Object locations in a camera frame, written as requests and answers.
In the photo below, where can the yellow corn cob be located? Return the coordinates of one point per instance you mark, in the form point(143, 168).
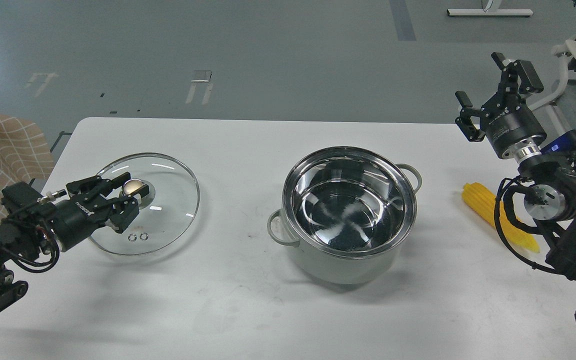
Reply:
point(482, 201)

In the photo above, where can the grey steel cooking pot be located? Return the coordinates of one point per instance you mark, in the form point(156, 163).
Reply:
point(345, 213)

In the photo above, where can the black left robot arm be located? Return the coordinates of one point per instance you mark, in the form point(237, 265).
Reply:
point(38, 228)

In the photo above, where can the white chair frame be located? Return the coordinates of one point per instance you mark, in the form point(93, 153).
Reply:
point(565, 53)

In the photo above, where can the white table base bar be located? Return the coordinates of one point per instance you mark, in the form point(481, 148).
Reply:
point(500, 12)

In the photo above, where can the glass pot lid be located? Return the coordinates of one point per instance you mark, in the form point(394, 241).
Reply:
point(163, 215)

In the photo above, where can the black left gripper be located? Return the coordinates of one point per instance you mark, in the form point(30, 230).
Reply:
point(75, 219)

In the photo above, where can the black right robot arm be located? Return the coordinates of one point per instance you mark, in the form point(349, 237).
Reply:
point(541, 199)

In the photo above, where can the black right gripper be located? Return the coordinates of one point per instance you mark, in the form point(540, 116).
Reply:
point(505, 119)

